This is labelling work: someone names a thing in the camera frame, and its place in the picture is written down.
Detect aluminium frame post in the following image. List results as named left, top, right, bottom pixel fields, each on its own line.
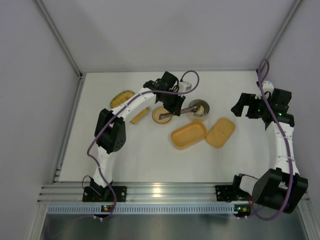
left=33, top=0, right=83, bottom=79
left=259, top=0, right=305, bottom=62

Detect white steamed bun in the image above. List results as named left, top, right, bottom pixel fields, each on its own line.
left=193, top=105, right=205, bottom=117

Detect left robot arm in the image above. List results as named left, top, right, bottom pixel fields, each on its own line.
left=82, top=71, right=194, bottom=203

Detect round beige lid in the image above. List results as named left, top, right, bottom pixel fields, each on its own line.
left=152, top=106, right=172, bottom=125

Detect round steel-lined container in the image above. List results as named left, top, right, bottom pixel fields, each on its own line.
left=187, top=99, right=210, bottom=122

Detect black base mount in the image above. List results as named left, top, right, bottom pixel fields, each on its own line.
left=82, top=186, right=127, bottom=203
left=215, top=185, right=237, bottom=203

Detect bamboo fan-shaped tray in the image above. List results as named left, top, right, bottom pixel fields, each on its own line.
left=109, top=89, right=151, bottom=125

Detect left aluminium frame post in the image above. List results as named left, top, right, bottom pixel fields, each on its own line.
left=33, top=0, right=83, bottom=79

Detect tan rectangular box lid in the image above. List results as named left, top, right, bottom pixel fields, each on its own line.
left=205, top=117, right=236, bottom=149

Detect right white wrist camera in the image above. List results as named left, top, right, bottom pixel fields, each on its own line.
left=256, top=80, right=274, bottom=96

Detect tan rectangular lunch box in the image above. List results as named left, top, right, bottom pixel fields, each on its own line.
left=170, top=121, right=207, bottom=150

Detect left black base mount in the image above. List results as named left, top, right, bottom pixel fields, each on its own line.
left=82, top=186, right=127, bottom=203

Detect slotted cable duct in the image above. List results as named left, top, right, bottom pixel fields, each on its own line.
left=47, top=203, right=241, bottom=215

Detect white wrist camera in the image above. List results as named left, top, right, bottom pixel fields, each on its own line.
left=178, top=81, right=192, bottom=93
left=256, top=80, right=274, bottom=96

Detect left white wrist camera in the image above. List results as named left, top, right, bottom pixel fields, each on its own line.
left=178, top=81, right=192, bottom=93

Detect metal tongs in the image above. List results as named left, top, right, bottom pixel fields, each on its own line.
left=158, top=105, right=201, bottom=120

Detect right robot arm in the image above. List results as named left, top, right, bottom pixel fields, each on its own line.
left=231, top=88, right=309, bottom=214

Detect right aluminium frame post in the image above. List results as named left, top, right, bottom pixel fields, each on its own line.
left=259, top=0, right=305, bottom=62

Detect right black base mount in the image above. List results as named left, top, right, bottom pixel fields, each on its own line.
left=215, top=185, right=237, bottom=203

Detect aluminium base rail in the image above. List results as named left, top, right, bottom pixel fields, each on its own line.
left=37, top=181, right=311, bottom=203

